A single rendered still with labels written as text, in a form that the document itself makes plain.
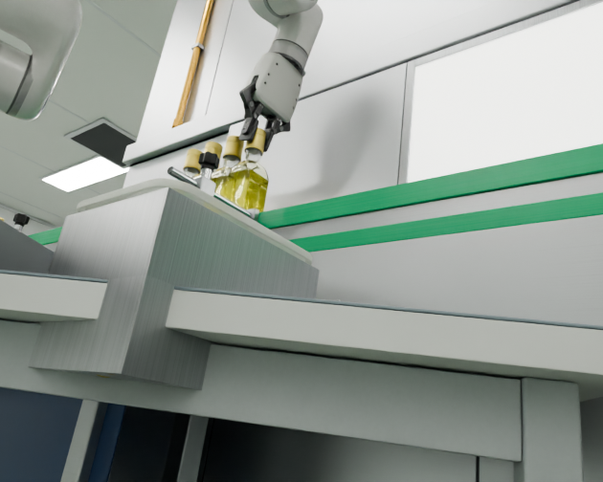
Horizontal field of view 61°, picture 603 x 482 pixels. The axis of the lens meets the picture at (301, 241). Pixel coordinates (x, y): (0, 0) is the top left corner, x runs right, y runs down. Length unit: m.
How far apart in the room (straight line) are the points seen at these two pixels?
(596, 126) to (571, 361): 0.47
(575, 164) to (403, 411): 0.32
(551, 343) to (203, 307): 0.26
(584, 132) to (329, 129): 0.46
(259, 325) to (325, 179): 0.61
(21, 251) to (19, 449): 0.41
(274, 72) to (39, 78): 0.39
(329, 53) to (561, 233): 0.80
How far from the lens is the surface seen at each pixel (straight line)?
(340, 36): 1.24
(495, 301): 0.54
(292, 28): 1.03
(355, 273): 0.63
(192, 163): 1.07
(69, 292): 0.48
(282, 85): 0.99
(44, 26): 0.84
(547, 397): 0.44
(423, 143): 0.90
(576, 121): 0.83
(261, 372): 0.45
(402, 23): 1.15
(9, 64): 0.86
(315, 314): 0.40
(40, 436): 0.92
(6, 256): 0.63
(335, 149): 1.00
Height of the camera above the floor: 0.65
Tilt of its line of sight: 21 degrees up
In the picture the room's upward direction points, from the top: 8 degrees clockwise
